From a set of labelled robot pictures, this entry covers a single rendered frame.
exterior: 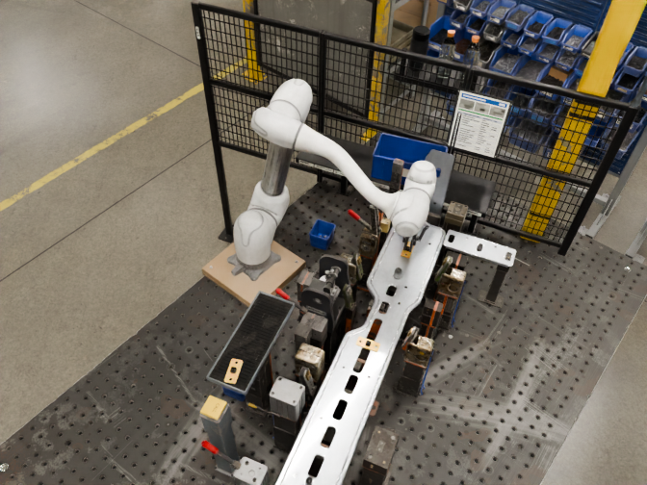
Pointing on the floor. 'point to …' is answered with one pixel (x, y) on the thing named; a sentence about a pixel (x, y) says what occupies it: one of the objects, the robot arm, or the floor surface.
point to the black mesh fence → (395, 114)
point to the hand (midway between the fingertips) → (409, 242)
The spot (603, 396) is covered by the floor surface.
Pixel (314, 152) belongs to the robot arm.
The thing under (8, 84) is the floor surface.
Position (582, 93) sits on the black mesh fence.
